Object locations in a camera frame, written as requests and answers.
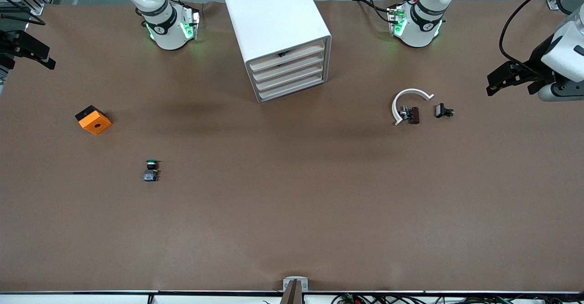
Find orange and black button box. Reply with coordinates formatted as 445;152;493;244
75;105;112;136

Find black table edge rail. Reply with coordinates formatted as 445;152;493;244
0;289;584;295

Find dark camera pole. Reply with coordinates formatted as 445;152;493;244
279;280;304;304

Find small brown component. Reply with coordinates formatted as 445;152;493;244
399;105;420;125

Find green push button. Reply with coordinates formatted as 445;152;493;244
143;159;160;182

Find brown table cover mat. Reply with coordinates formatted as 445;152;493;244
0;0;584;293

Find white curved plastic part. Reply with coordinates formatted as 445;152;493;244
391;88;435;126

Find bundle of cables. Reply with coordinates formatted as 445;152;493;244
332;294;584;304

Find grey metal bracket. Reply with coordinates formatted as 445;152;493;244
283;277;309;292

